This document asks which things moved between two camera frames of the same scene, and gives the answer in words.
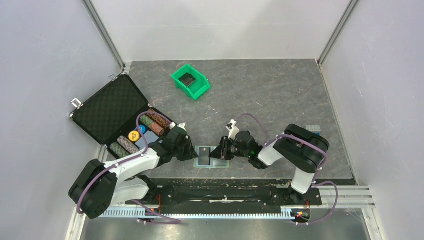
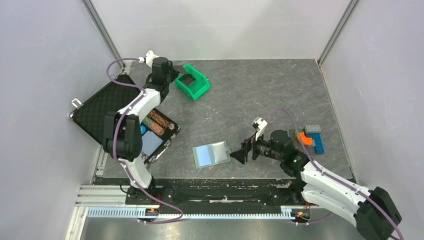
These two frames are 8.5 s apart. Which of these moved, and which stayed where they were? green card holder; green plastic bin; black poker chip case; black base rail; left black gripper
Moved: green card holder; left black gripper
Stayed: green plastic bin; black base rail; black poker chip case
